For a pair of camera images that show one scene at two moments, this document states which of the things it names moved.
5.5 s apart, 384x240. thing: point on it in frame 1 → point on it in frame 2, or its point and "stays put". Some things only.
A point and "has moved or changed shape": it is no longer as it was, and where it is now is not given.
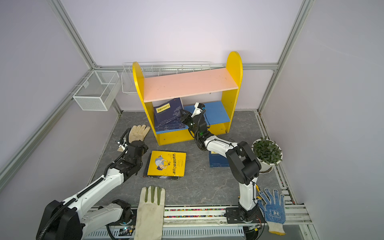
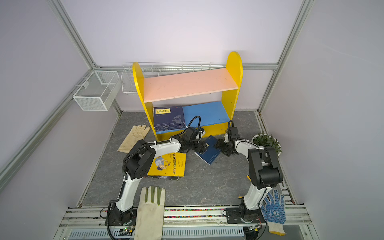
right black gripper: (184, 116) → (219, 145)
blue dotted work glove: (274, 211) stays put
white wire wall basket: (153, 69) stays put
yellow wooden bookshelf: (165, 98) stays put
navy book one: (167, 111) has moved or changed shape
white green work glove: (149, 224) stays put
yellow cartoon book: (167, 163) stays put
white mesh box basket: (99, 91) stays put
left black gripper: (145, 148) → (201, 147)
